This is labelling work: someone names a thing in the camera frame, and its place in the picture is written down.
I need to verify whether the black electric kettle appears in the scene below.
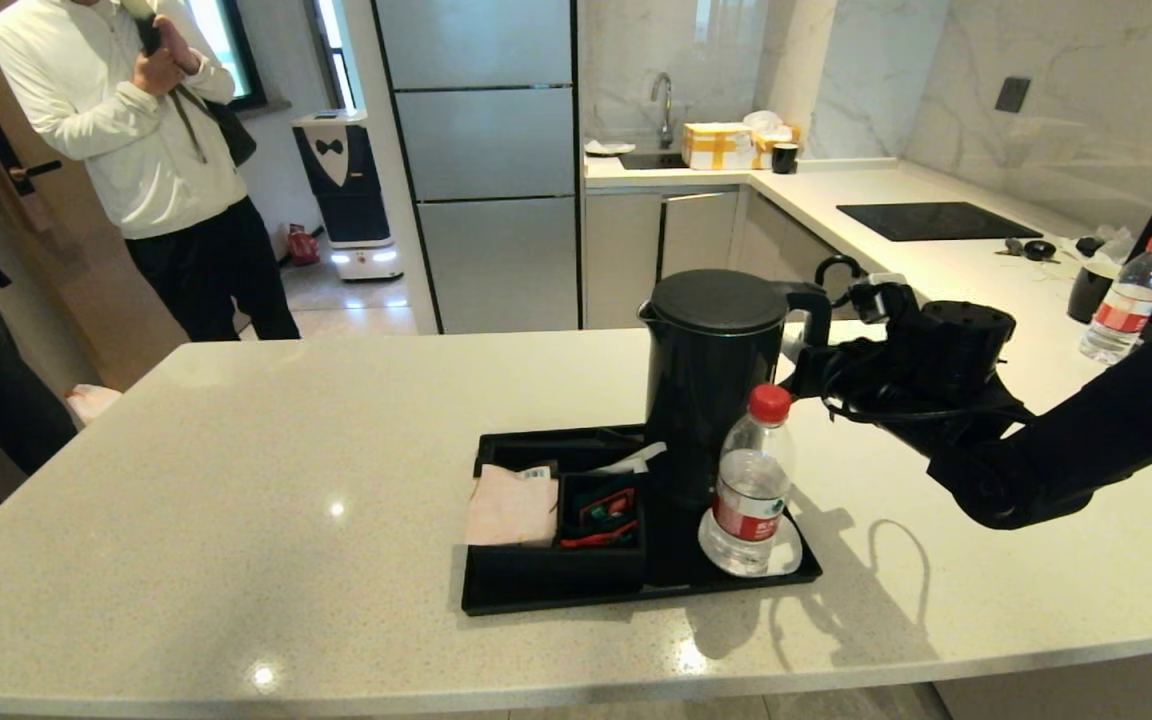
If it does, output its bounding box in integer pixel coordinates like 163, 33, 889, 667
638, 268, 834, 513

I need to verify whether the pink black tea packet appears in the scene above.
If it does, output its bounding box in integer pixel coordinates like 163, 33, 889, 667
465, 463, 560, 549

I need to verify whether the black shoulder bag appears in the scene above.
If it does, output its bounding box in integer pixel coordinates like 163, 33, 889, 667
134, 12, 260, 168

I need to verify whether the clear water bottle red cap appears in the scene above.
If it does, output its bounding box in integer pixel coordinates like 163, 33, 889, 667
709, 384, 796, 578
1079, 234, 1152, 365

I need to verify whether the large black cup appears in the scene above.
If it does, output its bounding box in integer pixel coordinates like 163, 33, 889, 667
1067, 260, 1118, 325

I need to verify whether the black induction cooktop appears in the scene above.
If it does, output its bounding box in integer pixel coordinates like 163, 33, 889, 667
837, 202, 1044, 243

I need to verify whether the white round coaster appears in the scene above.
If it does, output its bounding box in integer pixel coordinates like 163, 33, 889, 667
696, 508, 804, 580

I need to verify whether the crumpled clear wrapper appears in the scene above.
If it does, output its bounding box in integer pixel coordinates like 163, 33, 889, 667
1078, 226, 1137, 269

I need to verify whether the cardboard box yellow tape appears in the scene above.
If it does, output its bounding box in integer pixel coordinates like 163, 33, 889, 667
682, 122, 756, 172

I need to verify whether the white kitchen cabinet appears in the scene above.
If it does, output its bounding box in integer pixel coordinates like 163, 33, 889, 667
584, 186, 922, 332

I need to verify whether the black serving tray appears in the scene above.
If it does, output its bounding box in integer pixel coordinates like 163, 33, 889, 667
462, 425, 824, 617

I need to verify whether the chrome faucet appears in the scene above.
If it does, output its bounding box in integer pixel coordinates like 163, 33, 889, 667
650, 73, 676, 149

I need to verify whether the black compartment organizer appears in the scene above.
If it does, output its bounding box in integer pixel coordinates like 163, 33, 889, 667
464, 438, 650, 593

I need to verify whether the silver refrigerator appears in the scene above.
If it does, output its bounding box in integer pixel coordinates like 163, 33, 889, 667
372, 0, 582, 336

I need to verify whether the white service robot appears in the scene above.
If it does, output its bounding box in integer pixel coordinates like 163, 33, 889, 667
292, 110, 405, 283

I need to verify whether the dark framed glass door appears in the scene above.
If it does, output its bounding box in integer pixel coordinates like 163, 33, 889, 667
311, 0, 359, 113

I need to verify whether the dark framed window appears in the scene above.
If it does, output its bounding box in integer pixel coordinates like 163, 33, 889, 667
186, 0, 267, 113

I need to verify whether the person in black trousers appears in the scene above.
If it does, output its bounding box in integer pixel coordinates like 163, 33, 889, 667
0, 0, 302, 343

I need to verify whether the crumpled white floor bag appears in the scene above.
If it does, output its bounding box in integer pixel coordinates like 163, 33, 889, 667
66, 385, 124, 428

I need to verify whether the brown wooden door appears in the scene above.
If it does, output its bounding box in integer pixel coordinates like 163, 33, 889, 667
0, 0, 197, 393

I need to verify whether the black brass door lock handle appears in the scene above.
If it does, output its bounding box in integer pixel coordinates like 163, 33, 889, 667
0, 113, 64, 234

